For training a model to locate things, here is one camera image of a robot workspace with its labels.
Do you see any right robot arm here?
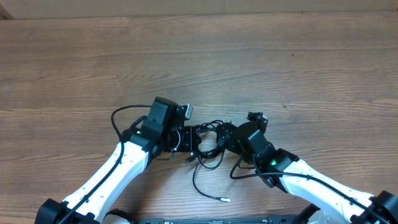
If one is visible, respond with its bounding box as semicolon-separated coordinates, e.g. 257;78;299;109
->
216;119;397;223

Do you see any cardboard back panel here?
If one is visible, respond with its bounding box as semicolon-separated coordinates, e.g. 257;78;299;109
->
1;0;397;19

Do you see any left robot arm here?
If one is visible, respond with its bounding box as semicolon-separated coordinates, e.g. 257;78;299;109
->
35;97;197;224

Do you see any black USB-C cable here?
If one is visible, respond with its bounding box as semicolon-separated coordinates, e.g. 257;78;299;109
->
192;149;231;203

